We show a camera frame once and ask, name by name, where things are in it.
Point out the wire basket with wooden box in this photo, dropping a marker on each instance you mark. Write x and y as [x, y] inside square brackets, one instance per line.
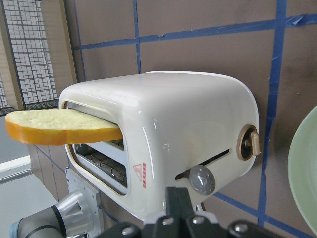
[36, 58]

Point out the bread slice in toaster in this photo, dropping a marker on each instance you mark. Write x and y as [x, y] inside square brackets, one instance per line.
[59, 127]

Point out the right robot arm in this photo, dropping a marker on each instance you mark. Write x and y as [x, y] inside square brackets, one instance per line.
[78, 214]

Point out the cream white toaster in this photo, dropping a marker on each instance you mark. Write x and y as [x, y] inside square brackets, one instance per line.
[171, 121]

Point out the green plate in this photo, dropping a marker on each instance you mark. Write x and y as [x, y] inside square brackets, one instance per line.
[302, 169]

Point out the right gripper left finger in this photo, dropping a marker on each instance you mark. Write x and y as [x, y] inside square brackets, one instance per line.
[172, 202]

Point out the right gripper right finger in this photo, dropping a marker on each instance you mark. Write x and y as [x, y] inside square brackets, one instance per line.
[186, 208]

